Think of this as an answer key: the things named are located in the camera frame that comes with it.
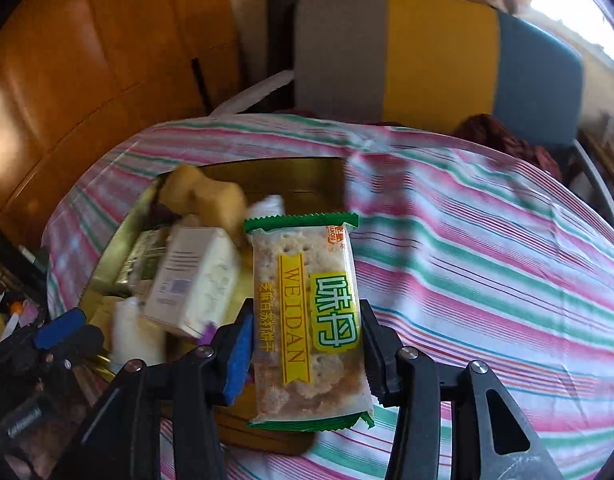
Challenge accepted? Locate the white roll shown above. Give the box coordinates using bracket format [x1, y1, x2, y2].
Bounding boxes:
[109, 296, 168, 367]

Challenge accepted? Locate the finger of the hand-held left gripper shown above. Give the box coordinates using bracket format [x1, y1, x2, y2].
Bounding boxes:
[0, 329, 48, 378]
[32, 307, 106, 367]

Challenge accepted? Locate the wooden cabinet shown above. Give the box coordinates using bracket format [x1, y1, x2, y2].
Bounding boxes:
[0, 0, 248, 241]

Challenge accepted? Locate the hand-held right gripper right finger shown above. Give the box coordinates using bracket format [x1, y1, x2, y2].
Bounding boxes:
[359, 299, 566, 480]

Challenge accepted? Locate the cream bread piece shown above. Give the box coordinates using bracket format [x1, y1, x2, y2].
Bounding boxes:
[159, 164, 204, 216]

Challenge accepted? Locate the tan sponge block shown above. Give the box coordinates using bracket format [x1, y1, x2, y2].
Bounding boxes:
[194, 180, 248, 248]

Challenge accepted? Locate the white carton box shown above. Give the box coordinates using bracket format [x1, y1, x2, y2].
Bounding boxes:
[143, 226, 242, 341]

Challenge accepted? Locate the green edged cracker packet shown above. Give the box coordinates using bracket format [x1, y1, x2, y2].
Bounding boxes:
[243, 211, 376, 432]
[114, 227, 172, 291]

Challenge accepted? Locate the small white packet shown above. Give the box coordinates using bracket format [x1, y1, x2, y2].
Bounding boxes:
[247, 195, 286, 222]

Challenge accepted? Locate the striped tablecloth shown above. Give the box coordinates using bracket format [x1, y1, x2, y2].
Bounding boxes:
[41, 114, 614, 480]

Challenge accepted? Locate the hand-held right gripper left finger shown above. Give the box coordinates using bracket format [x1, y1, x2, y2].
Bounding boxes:
[49, 299, 256, 480]

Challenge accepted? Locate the grey yellow blue chair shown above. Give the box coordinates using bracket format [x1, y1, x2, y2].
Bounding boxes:
[282, 0, 614, 231]

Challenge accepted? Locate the gold tin box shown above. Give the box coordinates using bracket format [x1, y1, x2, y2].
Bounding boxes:
[79, 156, 350, 456]

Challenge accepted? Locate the dark red cloth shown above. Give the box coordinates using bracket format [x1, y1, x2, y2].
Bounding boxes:
[452, 114, 562, 181]

